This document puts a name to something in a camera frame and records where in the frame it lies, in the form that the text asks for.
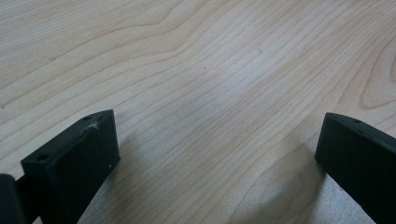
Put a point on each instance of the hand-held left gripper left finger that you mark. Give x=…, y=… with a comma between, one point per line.
x=74, y=165

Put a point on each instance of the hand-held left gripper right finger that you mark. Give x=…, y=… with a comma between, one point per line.
x=361, y=161

